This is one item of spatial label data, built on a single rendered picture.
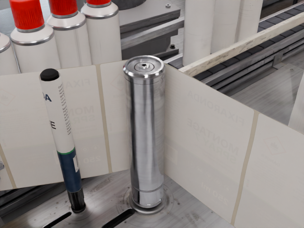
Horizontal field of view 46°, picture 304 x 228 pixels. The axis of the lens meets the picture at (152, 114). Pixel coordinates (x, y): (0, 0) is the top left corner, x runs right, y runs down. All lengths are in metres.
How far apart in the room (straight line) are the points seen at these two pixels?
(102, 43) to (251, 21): 0.34
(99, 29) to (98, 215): 0.24
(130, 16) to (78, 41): 0.30
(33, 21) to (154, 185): 0.23
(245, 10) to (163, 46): 0.20
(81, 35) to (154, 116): 0.19
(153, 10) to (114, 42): 0.29
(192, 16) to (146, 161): 0.32
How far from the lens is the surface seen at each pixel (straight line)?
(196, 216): 0.43
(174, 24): 0.66
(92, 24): 0.50
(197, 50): 0.64
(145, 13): 0.78
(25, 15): 0.44
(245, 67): 0.73
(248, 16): 0.73
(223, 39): 0.70
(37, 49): 0.45
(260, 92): 0.64
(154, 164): 0.37
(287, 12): 0.97
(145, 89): 0.31
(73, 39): 0.48
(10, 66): 0.45
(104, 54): 0.51
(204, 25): 0.63
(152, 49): 0.80
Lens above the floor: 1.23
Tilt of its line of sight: 38 degrees down
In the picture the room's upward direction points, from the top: 1 degrees counter-clockwise
